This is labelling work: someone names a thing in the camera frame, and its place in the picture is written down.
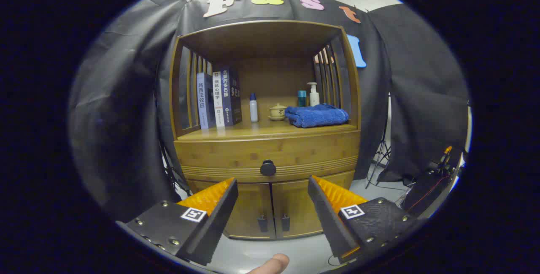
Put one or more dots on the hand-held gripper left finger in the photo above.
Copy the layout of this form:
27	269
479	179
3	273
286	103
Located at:
219	219

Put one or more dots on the dark navy book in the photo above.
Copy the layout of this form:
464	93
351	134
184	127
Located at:
233	96

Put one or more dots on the black light stand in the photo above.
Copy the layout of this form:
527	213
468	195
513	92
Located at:
382	155
169	168

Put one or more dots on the black equipment case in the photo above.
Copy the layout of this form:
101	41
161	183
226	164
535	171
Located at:
426	189

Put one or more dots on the white pump bottle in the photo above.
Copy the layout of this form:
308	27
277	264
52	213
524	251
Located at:
314	96

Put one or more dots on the beige lidded teacup with saucer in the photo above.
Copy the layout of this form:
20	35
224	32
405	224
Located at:
277	111

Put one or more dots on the wooden cabinet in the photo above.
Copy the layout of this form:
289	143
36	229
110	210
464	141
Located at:
270	37

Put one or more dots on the light blue book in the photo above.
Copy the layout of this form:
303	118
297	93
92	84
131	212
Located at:
202	101

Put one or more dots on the teal bottle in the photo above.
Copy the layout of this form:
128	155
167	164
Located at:
302	99

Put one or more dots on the wooden cabinet door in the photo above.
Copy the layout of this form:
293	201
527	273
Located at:
253	210
295	206

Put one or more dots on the white bottle with blue cap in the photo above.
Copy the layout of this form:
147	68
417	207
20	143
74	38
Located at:
253	109

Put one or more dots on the wooden countertop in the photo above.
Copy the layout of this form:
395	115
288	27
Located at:
261	131

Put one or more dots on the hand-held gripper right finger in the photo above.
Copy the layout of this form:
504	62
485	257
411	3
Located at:
327	219

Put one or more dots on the wooden drawer with black knob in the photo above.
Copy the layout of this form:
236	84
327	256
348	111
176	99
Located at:
236	151

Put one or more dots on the blue folded towel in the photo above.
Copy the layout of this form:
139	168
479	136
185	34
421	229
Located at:
316	115

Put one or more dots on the white spine book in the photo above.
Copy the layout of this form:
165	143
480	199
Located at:
218	105

